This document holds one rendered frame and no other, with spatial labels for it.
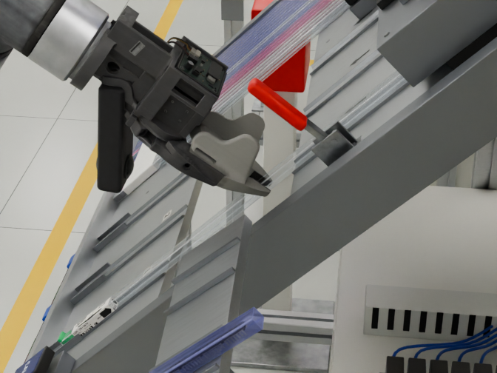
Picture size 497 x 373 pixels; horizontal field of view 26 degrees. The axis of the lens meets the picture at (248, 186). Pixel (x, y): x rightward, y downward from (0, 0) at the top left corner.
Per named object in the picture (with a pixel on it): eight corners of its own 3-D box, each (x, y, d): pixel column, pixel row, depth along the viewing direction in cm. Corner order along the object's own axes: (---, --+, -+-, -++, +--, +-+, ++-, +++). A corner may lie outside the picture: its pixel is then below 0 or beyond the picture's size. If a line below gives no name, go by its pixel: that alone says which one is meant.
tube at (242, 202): (66, 348, 116) (59, 343, 116) (70, 340, 118) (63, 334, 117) (432, 63, 94) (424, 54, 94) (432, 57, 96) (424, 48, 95)
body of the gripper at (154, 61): (223, 105, 96) (109, 26, 93) (171, 170, 100) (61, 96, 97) (234, 69, 102) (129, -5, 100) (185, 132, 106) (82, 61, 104)
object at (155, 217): (46, 422, 112) (24, 404, 111) (166, 129, 169) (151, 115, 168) (169, 331, 104) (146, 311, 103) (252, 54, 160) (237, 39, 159)
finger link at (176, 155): (221, 183, 98) (142, 126, 97) (211, 195, 99) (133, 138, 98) (231, 160, 102) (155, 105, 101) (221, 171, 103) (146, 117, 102)
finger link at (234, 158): (293, 175, 98) (212, 115, 97) (256, 217, 101) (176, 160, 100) (298, 159, 101) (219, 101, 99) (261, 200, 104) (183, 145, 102)
